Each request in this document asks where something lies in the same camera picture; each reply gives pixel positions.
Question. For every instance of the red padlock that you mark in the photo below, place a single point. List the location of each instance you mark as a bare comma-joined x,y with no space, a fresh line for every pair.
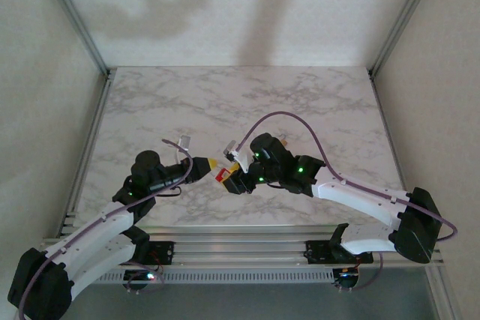
224,175

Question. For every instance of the brass padlock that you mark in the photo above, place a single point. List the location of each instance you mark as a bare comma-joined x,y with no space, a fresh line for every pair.
285,141

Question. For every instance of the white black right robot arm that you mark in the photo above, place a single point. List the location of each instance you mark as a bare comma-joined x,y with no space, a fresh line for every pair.
360,208

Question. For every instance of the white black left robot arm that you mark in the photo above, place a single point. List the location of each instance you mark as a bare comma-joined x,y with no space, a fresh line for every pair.
105,252

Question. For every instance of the black controller board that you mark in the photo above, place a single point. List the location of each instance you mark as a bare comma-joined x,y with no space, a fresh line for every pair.
347,279
144,279

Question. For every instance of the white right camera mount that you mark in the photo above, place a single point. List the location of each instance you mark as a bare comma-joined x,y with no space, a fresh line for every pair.
242,160

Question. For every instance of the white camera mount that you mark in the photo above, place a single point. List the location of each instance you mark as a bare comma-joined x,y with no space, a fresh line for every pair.
242,160
178,153

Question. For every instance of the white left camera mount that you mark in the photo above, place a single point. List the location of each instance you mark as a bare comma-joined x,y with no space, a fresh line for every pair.
178,153

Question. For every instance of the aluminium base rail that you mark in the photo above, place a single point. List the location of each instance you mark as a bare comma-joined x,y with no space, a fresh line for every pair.
240,245

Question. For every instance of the aluminium side rail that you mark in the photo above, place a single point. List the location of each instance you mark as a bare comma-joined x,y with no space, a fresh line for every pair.
390,132
87,147

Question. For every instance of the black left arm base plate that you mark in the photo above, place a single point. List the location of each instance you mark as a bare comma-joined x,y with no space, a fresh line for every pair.
165,250

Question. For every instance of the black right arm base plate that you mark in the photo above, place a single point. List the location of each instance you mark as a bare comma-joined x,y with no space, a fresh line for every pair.
318,252

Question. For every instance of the aluminium frame post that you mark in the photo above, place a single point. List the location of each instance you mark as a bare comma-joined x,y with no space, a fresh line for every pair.
74,16
405,16
444,297

